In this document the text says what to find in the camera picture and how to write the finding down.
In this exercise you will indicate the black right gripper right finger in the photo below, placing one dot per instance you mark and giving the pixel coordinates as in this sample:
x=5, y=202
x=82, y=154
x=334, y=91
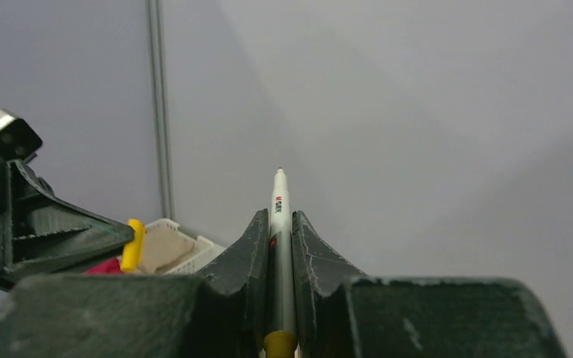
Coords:
x=343, y=312

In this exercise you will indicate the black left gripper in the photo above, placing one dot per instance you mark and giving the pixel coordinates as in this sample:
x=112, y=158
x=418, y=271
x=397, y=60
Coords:
x=40, y=232

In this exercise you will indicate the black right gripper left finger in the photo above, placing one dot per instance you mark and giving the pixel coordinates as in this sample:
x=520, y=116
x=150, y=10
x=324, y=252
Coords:
x=216, y=312

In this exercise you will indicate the white marker pen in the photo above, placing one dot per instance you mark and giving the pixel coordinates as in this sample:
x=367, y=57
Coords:
x=281, y=339

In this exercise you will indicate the yellow marker cap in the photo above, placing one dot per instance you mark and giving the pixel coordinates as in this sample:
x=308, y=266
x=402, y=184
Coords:
x=132, y=253

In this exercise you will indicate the white perforated plastic basket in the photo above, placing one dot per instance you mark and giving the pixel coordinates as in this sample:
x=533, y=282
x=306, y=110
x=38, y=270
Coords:
x=204, y=252

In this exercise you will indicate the red cloth in basket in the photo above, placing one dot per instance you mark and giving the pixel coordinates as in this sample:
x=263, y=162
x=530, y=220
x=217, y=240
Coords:
x=111, y=266

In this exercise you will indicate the beige cloth in basket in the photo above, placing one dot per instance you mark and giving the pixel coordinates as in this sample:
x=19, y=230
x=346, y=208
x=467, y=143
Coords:
x=163, y=250

